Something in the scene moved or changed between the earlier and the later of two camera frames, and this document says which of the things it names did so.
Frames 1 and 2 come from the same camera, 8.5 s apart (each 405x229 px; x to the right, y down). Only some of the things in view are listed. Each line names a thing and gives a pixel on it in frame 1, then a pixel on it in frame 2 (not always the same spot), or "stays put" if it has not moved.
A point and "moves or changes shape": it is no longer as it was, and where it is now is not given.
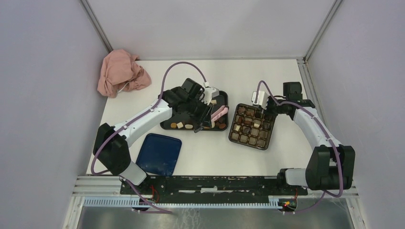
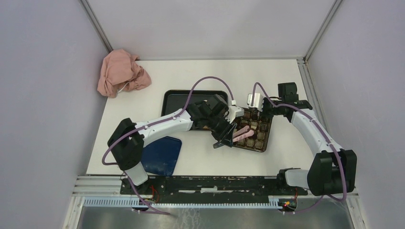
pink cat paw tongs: [220, 112] moves or changes shape
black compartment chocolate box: [251, 126] stays put
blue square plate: [159, 154] stays put
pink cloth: [120, 71] stays put
